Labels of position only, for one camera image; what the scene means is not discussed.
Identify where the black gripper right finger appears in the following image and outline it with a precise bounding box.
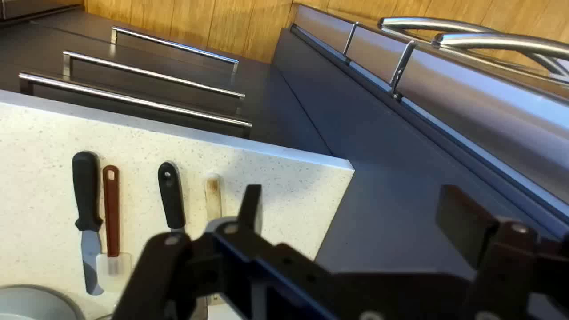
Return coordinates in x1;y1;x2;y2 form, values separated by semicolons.
435;184;569;320

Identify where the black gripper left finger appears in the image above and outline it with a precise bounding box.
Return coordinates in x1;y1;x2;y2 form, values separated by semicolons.
112;184;334;320

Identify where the dark drawer cabinet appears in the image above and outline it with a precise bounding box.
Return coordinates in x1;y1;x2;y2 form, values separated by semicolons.
0;6;569;282

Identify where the grey bowl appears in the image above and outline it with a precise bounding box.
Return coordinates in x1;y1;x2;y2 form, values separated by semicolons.
0;284;87;320

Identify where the white speckled stone counter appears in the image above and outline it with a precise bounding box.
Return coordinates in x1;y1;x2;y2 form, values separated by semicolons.
0;88;355;320

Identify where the stainless steel appliance front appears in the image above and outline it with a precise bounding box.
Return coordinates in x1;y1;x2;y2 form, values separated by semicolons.
291;3;569;211

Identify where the curved steel tube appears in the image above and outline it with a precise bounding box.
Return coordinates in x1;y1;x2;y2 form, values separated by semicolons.
378;15;569;79
433;33;569;61

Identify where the black-handled knife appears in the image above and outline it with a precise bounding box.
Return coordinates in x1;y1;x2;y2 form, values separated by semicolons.
71;150;106;298
156;161;192;239

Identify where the brown-handled utensil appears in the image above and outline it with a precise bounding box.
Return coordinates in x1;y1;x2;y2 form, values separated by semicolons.
101;164;122;260

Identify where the silver drawer bar handle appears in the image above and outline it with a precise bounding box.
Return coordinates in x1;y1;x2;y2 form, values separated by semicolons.
16;72;254;132
108;26;240;68
60;51;247;102

